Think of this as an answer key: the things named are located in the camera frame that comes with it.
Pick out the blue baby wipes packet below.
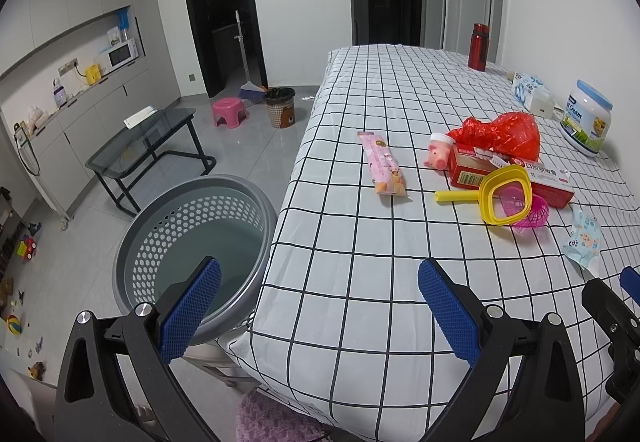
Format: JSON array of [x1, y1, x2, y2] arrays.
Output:
[[562, 207, 603, 277]]

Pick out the yellow toy sieve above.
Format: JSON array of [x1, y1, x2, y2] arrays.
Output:
[[435, 165, 533, 226]]

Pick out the pink plastic mesh toy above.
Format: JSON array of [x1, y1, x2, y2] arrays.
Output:
[[498, 184, 549, 231]]

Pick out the red toothpaste box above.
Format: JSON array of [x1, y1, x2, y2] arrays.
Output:
[[448, 145, 575, 209]]

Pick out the pink snack wrapper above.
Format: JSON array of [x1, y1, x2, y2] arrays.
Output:
[[357, 131, 407, 197]]

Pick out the pink pig toy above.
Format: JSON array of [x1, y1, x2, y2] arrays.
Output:
[[424, 132, 454, 171]]

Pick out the red plastic bag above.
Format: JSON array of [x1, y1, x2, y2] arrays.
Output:
[[447, 112, 540, 162]]

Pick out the brown wicker trash bin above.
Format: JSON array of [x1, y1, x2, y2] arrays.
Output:
[[264, 87, 295, 129]]

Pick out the grey perforated laundry basket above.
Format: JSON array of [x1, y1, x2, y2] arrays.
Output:
[[112, 174, 278, 344]]

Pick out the purple fuzzy chair cushion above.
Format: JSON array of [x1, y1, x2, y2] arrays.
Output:
[[235, 390, 329, 442]]

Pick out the milk powder jar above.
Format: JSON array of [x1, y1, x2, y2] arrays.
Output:
[[560, 79, 613, 156]]

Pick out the white black checkered tablecloth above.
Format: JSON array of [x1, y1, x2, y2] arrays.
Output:
[[226, 44, 639, 441]]

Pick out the black glass side table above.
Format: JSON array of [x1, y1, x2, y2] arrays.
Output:
[[85, 108, 217, 218]]

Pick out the white charger box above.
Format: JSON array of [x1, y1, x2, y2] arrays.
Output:
[[525, 87, 555, 118]]

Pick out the grey cabinet counter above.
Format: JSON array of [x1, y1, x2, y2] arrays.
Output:
[[1, 0, 180, 219]]

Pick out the white paper on table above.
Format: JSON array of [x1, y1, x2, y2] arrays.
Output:
[[124, 105, 157, 129]]

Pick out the blue white tissue pack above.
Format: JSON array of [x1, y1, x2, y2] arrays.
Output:
[[512, 72, 544, 105]]

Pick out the pink plastic stool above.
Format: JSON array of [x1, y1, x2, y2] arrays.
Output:
[[212, 98, 250, 129]]

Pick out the broom with dustpan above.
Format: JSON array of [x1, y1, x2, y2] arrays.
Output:
[[235, 11, 266, 104]]

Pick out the yellow container on counter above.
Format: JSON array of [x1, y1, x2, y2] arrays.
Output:
[[85, 64, 102, 86]]

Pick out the red thermos bottle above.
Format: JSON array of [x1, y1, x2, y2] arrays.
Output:
[[468, 23, 490, 72]]

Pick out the white microwave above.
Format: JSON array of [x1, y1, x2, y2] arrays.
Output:
[[99, 38, 139, 75]]

